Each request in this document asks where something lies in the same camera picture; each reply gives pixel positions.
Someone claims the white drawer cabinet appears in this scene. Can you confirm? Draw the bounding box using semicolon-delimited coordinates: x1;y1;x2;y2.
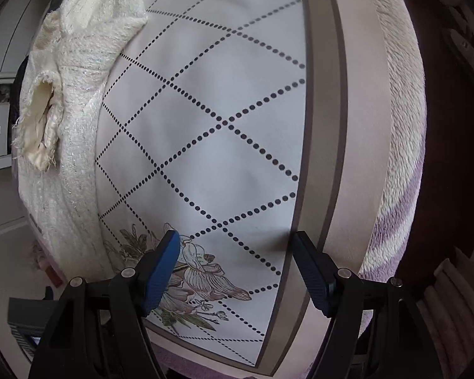
0;0;50;169

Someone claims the floral grid-pattern bed sheet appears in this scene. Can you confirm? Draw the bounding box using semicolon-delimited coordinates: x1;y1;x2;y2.
42;0;394;379

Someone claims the black device on floor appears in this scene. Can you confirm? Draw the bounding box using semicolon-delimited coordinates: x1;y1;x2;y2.
7;286;57;364

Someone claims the cream fuzzy tweed jacket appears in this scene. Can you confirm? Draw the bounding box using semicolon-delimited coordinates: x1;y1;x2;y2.
13;0;148;281

